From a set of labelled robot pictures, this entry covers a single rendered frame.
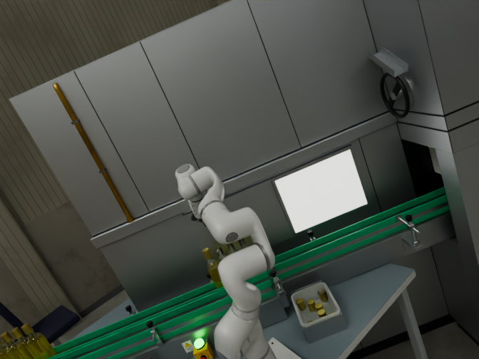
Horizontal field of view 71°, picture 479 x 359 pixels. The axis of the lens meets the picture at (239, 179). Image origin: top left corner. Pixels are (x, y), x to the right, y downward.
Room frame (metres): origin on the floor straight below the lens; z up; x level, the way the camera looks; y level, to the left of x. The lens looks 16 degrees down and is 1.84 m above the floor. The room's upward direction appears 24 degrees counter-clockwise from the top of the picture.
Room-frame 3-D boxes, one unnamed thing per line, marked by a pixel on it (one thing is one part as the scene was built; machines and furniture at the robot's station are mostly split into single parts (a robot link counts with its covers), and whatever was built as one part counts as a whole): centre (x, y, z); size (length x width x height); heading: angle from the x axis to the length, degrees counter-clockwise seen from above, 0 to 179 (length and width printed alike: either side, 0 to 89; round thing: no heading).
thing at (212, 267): (1.47, 0.28, 0.99); 0.06 x 0.06 x 0.21; 87
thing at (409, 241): (1.30, -0.61, 0.90); 0.17 x 0.05 x 0.23; 178
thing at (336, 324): (1.25, -0.08, 0.79); 0.27 x 0.17 x 0.08; 178
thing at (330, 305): (1.23, -0.08, 0.80); 0.22 x 0.17 x 0.09; 178
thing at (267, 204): (1.58, -0.12, 1.15); 0.90 x 0.03 x 0.34; 88
